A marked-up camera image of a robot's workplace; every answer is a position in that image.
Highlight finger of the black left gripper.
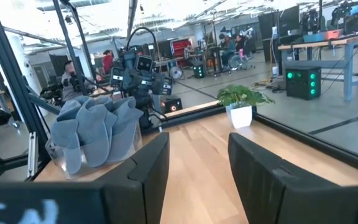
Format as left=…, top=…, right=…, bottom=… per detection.
left=123, top=73, right=135, bottom=91
left=151, top=77, right=163, bottom=95

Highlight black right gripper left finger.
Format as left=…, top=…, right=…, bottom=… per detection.
left=99, top=132, right=170, bottom=224

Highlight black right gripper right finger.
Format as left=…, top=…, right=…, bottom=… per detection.
left=227, top=132, right=358, bottom=224

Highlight round floor fan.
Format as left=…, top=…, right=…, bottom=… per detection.
left=169, top=65, right=184, bottom=80

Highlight person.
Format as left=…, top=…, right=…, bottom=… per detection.
left=60, top=60, right=87, bottom=103
left=102, top=49, right=115, bottom=75
left=233, top=34, right=252, bottom=70
left=218, top=33, right=236, bottom=71

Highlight red tool cabinet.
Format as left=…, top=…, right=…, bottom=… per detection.
left=171, top=37, right=193, bottom=68

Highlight black computer green lights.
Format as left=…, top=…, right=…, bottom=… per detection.
left=284, top=65, right=322, bottom=101
left=193, top=63, right=206, bottom=79

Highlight potted green plant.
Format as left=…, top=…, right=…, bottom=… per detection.
left=216, top=84, right=276, bottom=130

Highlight clear plastic bin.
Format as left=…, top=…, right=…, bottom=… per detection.
left=44, top=124, right=144, bottom=180

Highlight large black monitor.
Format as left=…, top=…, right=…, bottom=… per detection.
left=258, top=5, right=300, bottom=42

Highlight blue wooden-top workbench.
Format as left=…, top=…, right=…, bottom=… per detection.
left=277, top=30, right=358, bottom=102

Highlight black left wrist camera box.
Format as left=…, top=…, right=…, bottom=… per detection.
left=135, top=55, right=154, bottom=72

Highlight black box red ring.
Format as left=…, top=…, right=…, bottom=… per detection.
left=162, top=96, right=183, bottom=114

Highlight black left wrist camera cable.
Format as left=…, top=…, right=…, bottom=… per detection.
left=126, top=26, right=161, bottom=63

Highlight yellow floor cable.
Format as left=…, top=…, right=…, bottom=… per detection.
left=252, top=40, right=279, bottom=88

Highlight silver frame bracket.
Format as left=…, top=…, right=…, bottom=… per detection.
left=27, top=132, right=39, bottom=179

